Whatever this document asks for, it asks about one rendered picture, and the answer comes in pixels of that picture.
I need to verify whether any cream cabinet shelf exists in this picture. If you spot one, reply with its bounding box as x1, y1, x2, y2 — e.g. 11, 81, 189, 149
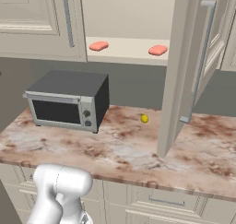
85, 36, 171, 67

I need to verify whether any open cream cabinet door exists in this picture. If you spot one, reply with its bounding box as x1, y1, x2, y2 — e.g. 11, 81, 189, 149
156, 0, 236, 159

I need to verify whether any closed cream cabinet door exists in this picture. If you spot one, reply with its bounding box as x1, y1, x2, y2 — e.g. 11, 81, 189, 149
0, 0, 89, 63

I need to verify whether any yellow lemon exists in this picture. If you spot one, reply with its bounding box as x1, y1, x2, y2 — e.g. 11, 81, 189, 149
140, 113, 150, 124

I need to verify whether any black and silver toaster oven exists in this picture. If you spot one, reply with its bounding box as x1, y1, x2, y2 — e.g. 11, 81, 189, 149
22, 69, 111, 135

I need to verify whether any cream drawer front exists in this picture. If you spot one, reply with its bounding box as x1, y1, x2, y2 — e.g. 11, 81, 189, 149
0, 162, 39, 224
102, 180, 236, 224

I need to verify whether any grey cabinet door handle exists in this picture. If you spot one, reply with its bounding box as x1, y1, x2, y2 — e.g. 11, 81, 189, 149
61, 0, 76, 49
179, 0, 218, 124

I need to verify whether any grey drawer handle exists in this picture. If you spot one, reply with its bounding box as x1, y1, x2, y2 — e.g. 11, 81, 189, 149
147, 195, 186, 207

